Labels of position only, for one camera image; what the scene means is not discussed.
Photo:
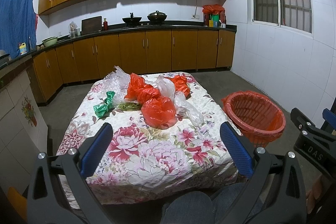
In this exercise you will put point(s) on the blue hanging cloth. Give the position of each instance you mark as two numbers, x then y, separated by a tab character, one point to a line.
18	25

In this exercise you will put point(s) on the green basin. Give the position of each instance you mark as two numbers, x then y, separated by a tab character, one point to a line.
50	41

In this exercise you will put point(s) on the yellow detergent bottle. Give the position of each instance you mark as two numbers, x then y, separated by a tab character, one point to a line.
22	48

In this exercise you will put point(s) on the right human hand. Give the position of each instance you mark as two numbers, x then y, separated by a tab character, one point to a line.
317	191

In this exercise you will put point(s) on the clear bubble wrap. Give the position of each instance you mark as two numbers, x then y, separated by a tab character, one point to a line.
117	81

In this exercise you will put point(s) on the dark cutting board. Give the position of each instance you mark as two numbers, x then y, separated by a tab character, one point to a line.
91	25

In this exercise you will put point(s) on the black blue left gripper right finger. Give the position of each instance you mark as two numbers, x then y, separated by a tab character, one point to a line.
274	191

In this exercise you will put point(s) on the lower kitchen cabinets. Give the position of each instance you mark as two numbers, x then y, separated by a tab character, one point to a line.
141	52

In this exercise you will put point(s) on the black wok with handle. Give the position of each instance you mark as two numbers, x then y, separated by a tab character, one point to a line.
131	20

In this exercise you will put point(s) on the red sauce bottle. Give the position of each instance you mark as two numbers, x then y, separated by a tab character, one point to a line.
105	24

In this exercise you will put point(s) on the black lidded pot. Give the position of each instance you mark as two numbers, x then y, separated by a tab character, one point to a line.
157	17

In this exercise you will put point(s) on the clear jar on counter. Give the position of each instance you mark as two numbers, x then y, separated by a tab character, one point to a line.
74	31

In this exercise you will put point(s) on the orange bag over containers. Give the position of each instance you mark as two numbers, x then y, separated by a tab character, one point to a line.
214	16

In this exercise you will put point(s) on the tall orange plastic bag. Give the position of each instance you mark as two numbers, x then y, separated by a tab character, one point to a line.
138	90

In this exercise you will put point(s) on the small orange bag far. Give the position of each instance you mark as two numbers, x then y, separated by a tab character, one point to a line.
181	84

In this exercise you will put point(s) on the blue jeans knees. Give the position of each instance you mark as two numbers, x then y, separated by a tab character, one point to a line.
198	207

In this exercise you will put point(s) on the olive green plastic bag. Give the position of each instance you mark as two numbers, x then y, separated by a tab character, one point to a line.
129	106

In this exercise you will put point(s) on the red trash basket with liner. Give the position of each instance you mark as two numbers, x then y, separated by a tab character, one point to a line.
256	116

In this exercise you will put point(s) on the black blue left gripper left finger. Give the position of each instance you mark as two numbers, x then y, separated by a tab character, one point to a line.
46	200

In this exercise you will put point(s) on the clear plastic bag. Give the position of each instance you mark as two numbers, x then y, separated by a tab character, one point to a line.
182	106

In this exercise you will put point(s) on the floral tablecloth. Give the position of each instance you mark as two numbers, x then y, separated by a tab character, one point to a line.
143	163

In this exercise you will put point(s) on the round orange plastic bag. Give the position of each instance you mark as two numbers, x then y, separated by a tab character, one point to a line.
159	113

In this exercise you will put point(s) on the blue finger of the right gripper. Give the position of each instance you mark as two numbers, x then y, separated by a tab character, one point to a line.
330	120

